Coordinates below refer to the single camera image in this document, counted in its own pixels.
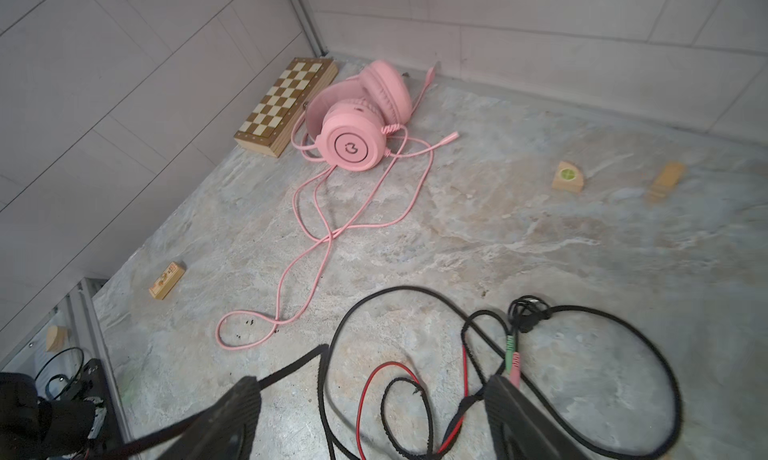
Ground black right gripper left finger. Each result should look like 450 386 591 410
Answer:
159 376 261 460

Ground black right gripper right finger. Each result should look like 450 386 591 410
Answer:
483 375 588 460

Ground black headphone cable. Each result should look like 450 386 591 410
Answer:
89 284 684 460

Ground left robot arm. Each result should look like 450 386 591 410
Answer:
1 373 96 459

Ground pink headphones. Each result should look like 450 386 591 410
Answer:
291 59 460 173

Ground rectangular wooden block left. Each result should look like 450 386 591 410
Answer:
149 262 185 300

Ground round wooden piece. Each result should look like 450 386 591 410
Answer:
45 325 69 353

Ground wooden block green sticker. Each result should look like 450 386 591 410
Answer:
551 161 585 193

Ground wooden block red letter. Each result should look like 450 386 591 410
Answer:
647 161 686 202

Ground wooden folded chess board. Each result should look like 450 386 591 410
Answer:
234 58 338 158

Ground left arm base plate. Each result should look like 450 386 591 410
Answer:
65 358 128 456

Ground aluminium rail frame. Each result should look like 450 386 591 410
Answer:
1 278 133 459

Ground pink headphone cable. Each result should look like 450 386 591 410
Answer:
215 123 460 351

